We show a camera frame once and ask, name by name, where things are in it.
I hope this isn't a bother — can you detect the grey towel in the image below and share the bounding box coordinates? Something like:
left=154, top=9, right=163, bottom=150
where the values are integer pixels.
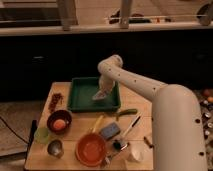
left=92, top=90, right=108, bottom=101

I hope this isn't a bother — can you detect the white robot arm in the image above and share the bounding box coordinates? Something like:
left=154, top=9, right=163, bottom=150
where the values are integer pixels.
left=97, top=55, right=208, bottom=171

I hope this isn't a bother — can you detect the green plastic tray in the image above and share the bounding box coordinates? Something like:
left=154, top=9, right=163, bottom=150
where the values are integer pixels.
left=67, top=77, right=121, bottom=113

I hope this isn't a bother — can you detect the blue sponge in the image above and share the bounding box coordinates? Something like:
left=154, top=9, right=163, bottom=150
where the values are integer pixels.
left=99, top=122, right=120, bottom=140

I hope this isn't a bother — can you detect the black white brush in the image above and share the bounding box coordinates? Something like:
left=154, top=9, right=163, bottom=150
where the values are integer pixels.
left=121, top=115, right=141, bottom=139

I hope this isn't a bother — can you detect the red dried chili pile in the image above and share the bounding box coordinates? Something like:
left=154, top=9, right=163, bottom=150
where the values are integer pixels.
left=48, top=93, right=63, bottom=113

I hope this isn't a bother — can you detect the dark brown bowl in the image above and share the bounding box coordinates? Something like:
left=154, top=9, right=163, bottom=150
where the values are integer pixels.
left=47, top=110, right=72, bottom=134

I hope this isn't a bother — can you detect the black clip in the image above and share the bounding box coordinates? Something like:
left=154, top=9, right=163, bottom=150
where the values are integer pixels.
left=113, top=140, right=124, bottom=150

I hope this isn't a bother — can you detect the orange egg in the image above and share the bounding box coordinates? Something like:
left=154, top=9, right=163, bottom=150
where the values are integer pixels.
left=53, top=119, right=66, bottom=130

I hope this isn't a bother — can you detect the metal spoon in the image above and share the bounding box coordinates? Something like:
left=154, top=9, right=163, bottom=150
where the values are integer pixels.
left=101, top=145, right=128, bottom=167

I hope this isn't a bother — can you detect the orange frying pan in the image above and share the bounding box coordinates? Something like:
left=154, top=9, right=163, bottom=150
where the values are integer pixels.
left=75, top=115, right=107, bottom=167

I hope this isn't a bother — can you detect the white cup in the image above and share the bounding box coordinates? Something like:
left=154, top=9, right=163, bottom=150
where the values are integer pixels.
left=128, top=143, right=145, bottom=163

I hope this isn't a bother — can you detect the metal cup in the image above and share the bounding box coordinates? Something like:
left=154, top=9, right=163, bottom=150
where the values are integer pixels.
left=47, top=139, right=64, bottom=158

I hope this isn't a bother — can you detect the light green cup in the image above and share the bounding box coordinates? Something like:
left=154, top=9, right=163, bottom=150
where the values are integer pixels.
left=34, top=127, right=49, bottom=144

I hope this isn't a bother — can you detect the green handled tool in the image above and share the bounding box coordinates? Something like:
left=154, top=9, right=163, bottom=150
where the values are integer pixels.
left=109, top=108, right=138, bottom=120

